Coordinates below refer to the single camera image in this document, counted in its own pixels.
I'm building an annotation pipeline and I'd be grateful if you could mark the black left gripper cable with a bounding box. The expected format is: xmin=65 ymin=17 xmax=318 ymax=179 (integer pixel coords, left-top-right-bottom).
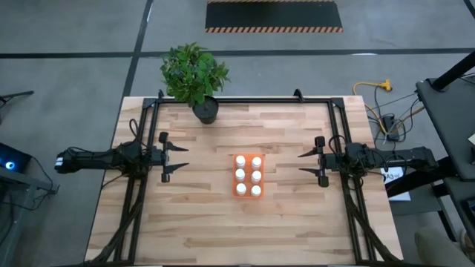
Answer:
xmin=128 ymin=118 xmax=149 ymax=149

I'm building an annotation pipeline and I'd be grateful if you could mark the beige chair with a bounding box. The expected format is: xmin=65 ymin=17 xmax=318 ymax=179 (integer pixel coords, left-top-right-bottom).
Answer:
xmin=414 ymin=226 xmax=468 ymax=267

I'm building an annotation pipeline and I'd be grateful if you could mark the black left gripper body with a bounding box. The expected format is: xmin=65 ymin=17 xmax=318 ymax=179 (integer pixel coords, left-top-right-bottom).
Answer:
xmin=150 ymin=131 xmax=171 ymax=183

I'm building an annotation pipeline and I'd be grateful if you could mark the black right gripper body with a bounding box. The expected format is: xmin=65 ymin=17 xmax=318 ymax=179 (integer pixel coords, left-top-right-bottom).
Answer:
xmin=314 ymin=136 xmax=348 ymax=188

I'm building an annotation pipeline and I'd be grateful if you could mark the black tripod leg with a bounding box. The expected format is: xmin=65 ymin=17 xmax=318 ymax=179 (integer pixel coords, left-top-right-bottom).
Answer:
xmin=0 ymin=90 xmax=35 ymax=107

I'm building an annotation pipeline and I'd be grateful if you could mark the green leafy small tree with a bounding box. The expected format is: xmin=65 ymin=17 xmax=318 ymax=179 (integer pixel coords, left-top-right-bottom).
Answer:
xmin=160 ymin=42 xmax=231 ymax=108

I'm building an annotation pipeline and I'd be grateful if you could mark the yellow extension cord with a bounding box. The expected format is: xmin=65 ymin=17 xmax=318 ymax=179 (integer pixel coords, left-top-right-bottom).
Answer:
xmin=352 ymin=79 xmax=393 ymax=134

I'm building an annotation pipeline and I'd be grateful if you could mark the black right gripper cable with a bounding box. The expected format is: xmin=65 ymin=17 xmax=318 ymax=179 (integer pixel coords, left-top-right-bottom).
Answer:
xmin=328 ymin=134 xmax=348 ymax=155

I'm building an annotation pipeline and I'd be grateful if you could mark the white paper sheet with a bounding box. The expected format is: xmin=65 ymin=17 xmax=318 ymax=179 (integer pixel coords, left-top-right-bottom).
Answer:
xmin=380 ymin=166 xmax=405 ymax=185

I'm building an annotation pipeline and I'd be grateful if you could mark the black side table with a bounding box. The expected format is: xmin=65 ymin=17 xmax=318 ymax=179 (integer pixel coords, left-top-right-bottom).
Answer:
xmin=415 ymin=76 xmax=475 ymax=181

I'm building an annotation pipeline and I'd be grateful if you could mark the black computer blue light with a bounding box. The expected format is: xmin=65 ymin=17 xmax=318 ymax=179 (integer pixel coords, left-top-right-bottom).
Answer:
xmin=0 ymin=142 xmax=33 ymax=174

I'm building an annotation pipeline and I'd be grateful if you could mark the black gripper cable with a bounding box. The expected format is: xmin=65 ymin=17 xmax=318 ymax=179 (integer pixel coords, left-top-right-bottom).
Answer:
xmin=328 ymin=134 xmax=348 ymax=155
xmin=128 ymin=118 xmax=149 ymax=149

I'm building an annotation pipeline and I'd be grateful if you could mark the black pole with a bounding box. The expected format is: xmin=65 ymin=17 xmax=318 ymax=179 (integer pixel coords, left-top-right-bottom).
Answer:
xmin=430 ymin=50 xmax=475 ymax=92

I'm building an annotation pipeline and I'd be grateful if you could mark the black plant pot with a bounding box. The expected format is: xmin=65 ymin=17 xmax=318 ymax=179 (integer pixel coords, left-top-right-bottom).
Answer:
xmin=191 ymin=96 xmax=220 ymax=125

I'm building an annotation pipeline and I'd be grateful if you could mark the black power strip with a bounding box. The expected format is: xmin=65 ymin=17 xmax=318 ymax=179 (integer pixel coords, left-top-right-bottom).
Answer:
xmin=381 ymin=113 xmax=401 ymax=142

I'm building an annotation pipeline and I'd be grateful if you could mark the black striped floor mat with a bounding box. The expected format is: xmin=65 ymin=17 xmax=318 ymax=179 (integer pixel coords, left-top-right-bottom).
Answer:
xmin=205 ymin=0 xmax=344 ymax=33

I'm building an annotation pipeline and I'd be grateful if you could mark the black aluminium table frame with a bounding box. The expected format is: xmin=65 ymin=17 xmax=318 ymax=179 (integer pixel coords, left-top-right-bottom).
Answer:
xmin=83 ymin=88 xmax=405 ymax=267

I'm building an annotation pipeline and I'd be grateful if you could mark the orange translucent plastic basket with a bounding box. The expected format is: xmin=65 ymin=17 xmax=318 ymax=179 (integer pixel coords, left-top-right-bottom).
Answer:
xmin=232 ymin=154 xmax=265 ymax=199

